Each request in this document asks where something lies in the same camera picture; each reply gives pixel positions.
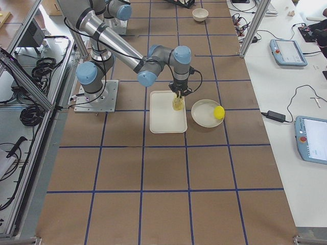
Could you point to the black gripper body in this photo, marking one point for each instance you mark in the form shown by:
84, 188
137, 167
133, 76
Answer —
178, 87

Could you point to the bread loaf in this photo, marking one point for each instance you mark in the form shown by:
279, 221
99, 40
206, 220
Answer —
178, 103

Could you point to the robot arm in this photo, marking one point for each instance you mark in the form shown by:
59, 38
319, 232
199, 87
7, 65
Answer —
88, 16
117, 14

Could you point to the cream round plate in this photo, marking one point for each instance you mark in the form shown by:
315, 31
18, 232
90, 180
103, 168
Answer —
203, 113

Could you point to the cream rectangular tray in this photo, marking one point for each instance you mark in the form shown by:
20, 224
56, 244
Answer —
163, 118

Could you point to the yellow lemon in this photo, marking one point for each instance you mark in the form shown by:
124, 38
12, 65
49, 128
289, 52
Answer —
219, 112

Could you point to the cream bowl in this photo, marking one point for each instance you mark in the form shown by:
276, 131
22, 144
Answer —
200, 14

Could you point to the black dish rack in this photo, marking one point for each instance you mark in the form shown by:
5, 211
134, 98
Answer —
182, 3

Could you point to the black power adapter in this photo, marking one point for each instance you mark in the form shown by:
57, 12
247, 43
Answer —
281, 118

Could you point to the teach pendant far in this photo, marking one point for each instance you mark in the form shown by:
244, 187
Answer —
287, 53

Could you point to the teach pendant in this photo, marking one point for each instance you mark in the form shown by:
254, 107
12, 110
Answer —
287, 53
310, 134

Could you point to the teach pendant near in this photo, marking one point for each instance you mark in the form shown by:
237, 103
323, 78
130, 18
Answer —
310, 134

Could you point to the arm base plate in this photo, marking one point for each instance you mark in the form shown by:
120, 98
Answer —
102, 101

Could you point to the aluminium frame post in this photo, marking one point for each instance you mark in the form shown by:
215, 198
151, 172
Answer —
261, 10

